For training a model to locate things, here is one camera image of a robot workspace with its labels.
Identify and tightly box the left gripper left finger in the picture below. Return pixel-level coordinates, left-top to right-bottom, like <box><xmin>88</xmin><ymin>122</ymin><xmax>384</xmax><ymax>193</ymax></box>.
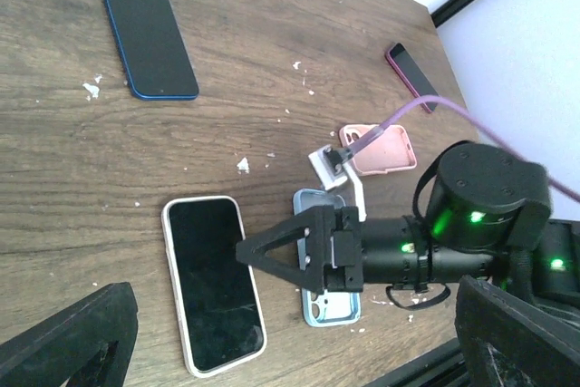
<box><xmin>1</xmin><ymin>282</ymin><xmax>138</xmax><ymax>386</ymax></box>

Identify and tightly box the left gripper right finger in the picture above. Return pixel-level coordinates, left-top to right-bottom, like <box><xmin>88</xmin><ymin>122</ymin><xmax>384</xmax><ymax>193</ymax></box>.
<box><xmin>455</xmin><ymin>276</ymin><xmax>579</xmax><ymax>386</ymax></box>

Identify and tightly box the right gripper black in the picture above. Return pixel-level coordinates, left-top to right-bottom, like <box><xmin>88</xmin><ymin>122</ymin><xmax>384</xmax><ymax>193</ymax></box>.
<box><xmin>236</xmin><ymin>206</ymin><xmax>363</xmax><ymax>294</ymax></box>

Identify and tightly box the white phone black screen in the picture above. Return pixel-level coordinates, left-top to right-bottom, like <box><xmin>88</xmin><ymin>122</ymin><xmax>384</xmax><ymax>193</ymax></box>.
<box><xmin>167</xmin><ymin>198</ymin><xmax>265</xmax><ymax>372</ymax></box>

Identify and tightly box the beige phone case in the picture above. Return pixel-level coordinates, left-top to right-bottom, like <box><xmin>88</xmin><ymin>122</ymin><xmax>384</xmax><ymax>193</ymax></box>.
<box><xmin>161</xmin><ymin>195</ymin><xmax>268</xmax><ymax>379</ymax></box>

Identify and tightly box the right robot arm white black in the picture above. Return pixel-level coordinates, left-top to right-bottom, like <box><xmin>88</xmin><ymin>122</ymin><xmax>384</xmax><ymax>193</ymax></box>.
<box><xmin>236</xmin><ymin>140</ymin><xmax>579</xmax><ymax>311</ymax></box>

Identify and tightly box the light blue phone case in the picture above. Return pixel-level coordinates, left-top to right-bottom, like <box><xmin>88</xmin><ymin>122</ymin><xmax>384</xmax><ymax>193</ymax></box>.
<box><xmin>293</xmin><ymin>189</ymin><xmax>362</xmax><ymax>327</ymax></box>

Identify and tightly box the pink phone case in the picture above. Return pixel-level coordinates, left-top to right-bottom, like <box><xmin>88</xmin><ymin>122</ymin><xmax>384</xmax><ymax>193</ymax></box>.
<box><xmin>351</xmin><ymin>124</ymin><xmax>417</xmax><ymax>177</ymax></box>

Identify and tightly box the red phone black screen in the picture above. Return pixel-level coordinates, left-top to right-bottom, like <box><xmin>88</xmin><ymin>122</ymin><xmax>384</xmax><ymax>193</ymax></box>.
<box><xmin>384</xmin><ymin>43</ymin><xmax>437</xmax><ymax>98</ymax></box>

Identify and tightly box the blue phone black screen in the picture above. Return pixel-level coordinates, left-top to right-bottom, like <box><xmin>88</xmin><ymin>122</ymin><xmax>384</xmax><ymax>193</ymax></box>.
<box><xmin>103</xmin><ymin>0</ymin><xmax>199</xmax><ymax>101</ymax></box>

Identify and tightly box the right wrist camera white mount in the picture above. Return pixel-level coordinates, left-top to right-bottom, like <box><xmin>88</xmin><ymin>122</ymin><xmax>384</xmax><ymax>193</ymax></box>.
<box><xmin>308</xmin><ymin>144</ymin><xmax>367</xmax><ymax>222</ymax></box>

